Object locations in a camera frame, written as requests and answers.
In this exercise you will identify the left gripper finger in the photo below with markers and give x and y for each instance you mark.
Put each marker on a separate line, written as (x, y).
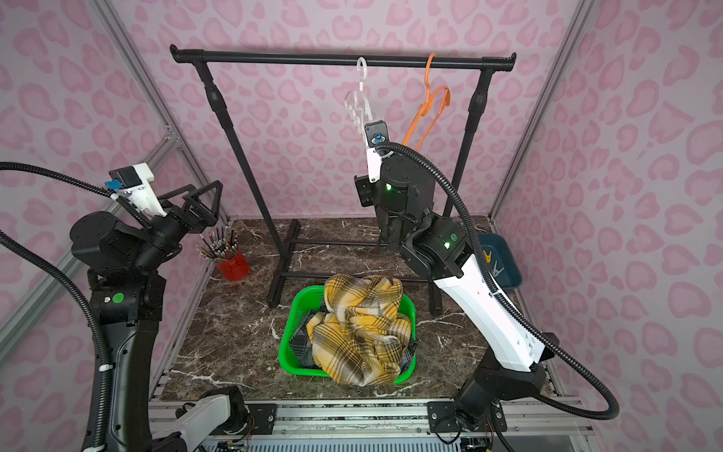
(204, 202)
(188, 193)

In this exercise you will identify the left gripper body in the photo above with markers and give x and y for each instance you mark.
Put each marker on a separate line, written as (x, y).
(184, 209)

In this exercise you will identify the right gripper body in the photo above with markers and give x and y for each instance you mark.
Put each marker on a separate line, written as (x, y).
(364, 191)

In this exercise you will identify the white plastic hanger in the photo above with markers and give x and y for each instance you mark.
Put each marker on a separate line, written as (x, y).
(356, 102)

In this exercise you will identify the orange plastic hanger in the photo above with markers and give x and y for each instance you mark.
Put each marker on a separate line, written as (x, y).
(442, 93)

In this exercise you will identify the yellow plaid shirt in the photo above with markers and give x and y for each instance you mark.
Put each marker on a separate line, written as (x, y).
(360, 337)

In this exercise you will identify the grey plaid shirt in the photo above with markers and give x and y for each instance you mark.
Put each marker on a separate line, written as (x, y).
(301, 344)

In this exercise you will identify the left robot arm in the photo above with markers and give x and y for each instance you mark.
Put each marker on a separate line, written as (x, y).
(125, 305)

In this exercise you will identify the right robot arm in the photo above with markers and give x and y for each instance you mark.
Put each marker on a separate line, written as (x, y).
(422, 218)

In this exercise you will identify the red pen cup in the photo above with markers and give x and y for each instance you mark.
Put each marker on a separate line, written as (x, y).
(221, 247)

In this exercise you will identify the green plastic basket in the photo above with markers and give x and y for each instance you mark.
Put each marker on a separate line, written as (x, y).
(310, 299)

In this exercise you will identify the dark teal plastic bin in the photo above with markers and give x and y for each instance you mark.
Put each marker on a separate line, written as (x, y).
(503, 267)

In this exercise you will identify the black clothes rack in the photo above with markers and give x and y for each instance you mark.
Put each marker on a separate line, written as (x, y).
(200, 59)

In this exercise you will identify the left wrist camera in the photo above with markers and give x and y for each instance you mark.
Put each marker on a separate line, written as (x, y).
(134, 184)

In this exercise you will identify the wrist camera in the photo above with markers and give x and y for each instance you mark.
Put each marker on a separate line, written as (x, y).
(134, 184)
(375, 133)

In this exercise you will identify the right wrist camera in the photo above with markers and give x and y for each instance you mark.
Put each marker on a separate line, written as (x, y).
(375, 133)

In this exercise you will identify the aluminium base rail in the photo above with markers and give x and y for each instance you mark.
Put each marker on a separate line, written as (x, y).
(404, 425)

